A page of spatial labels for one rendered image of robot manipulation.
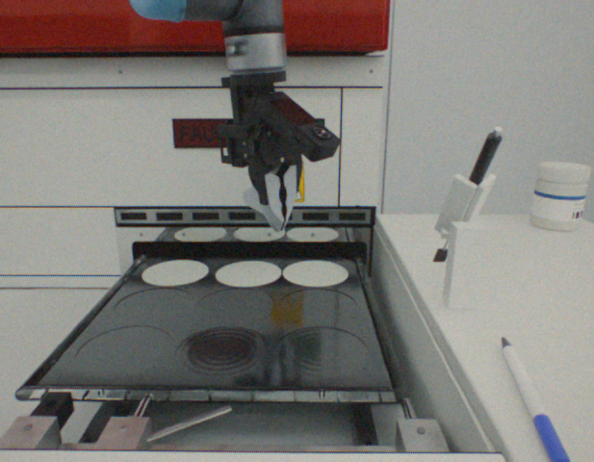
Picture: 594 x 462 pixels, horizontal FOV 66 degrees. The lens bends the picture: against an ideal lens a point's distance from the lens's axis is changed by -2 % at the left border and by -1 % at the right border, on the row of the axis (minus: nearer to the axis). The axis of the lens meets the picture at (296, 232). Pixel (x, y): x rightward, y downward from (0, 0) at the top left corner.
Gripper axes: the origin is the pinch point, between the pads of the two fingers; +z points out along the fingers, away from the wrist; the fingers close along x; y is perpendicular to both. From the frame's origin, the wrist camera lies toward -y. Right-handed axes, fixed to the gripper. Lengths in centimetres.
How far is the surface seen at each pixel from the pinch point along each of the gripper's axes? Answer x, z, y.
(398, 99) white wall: -158, 1, 67
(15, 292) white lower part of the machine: 22, 15, 49
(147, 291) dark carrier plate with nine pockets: 14.6, 7.8, 13.4
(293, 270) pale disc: -4.0, 9.6, 2.4
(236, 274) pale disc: 2.8, 8.8, 7.9
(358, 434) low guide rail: 14.7, 13.4, -21.5
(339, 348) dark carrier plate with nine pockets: 9.4, 8.8, -15.7
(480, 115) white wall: -182, 10, 36
